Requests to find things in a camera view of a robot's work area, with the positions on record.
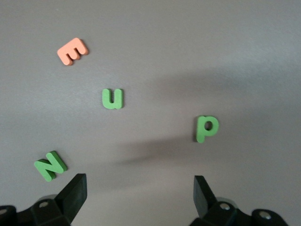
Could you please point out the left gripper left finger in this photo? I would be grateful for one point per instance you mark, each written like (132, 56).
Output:
(70, 200)

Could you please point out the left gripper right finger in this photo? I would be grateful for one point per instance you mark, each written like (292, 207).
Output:
(204, 204)

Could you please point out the green letter N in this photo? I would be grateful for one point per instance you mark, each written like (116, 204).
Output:
(49, 166)

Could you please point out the green letter p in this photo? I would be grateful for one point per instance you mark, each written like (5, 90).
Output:
(200, 131)

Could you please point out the green letter u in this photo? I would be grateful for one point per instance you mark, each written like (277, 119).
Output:
(113, 104)

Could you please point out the orange letter E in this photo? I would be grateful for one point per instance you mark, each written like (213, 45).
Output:
(68, 53)

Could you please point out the table cover sheet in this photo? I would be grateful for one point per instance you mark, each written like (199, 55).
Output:
(164, 47)

